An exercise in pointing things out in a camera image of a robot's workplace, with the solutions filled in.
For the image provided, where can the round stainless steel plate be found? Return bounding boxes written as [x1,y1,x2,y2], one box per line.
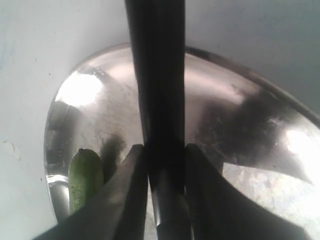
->
[44,44,320,240]

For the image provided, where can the black handled knife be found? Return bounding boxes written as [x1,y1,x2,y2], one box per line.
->
[125,0,192,240]

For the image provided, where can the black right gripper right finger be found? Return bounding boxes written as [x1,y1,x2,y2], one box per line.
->
[185,144,310,240]

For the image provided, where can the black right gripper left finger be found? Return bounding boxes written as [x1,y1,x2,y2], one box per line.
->
[37,144,148,240]

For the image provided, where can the green cucumber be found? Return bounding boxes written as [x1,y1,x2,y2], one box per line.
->
[68,148,104,214]

